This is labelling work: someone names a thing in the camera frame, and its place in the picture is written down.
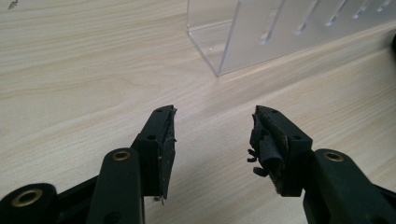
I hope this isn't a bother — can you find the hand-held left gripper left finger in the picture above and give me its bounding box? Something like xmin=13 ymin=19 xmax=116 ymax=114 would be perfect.
xmin=130 ymin=105 xmax=177 ymax=202

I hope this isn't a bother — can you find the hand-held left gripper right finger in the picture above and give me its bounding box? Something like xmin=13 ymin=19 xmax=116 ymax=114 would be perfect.
xmin=247 ymin=105 xmax=314 ymax=198

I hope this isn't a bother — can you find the clear acrylic rack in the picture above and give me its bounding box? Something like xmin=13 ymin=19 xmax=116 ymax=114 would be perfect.
xmin=186 ymin=0 xmax=396 ymax=77

